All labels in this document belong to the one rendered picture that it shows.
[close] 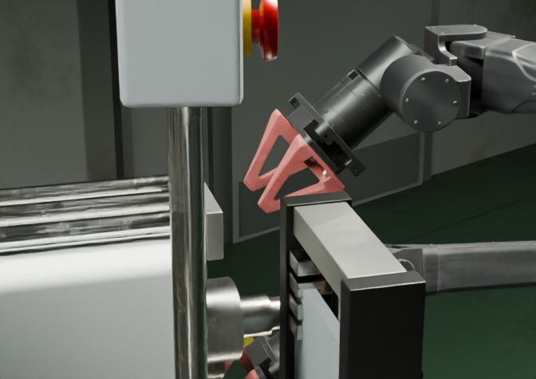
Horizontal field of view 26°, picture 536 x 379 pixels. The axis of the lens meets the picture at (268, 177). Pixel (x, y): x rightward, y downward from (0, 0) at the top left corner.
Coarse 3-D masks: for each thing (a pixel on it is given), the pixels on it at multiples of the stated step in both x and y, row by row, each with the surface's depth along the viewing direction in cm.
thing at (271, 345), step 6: (258, 336) 128; (264, 336) 128; (276, 336) 127; (264, 342) 127; (270, 342) 127; (276, 342) 126; (270, 348) 125; (276, 348) 126; (270, 354) 124; (276, 354) 125; (276, 360) 123; (270, 366) 124; (276, 366) 122; (270, 372) 122; (276, 372) 122; (276, 378) 122
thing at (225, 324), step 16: (208, 288) 87; (224, 288) 87; (208, 304) 86; (224, 304) 86; (240, 304) 87; (208, 320) 86; (224, 320) 86; (240, 320) 86; (208, 336) 86; (224, 336) 86; (240, 336) 86; (208, 352) 86; (224, 352) 87; (240, 352) 87
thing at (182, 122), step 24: (168, 120) 50; (192, 120) 50; (168, 144) 51; (192, 144) 50; (168, 168) 51; (192, 168) 51; (192, 192) 51; (192, 216) 52; (192, 240) 52; (192, 264) 52; (192, 288) 53; (192, 312) 53; (192, 336) 54; (192, 360) 54
